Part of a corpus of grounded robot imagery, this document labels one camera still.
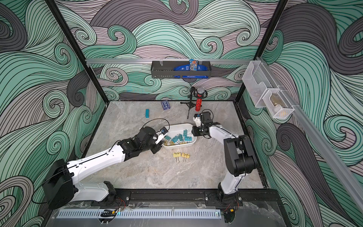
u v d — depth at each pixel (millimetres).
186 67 922
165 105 1165
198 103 1005
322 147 491
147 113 1138
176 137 955
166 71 950
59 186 390
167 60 936
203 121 762
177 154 855
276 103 657
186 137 966
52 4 704
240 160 470
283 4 704
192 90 978
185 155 870
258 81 775
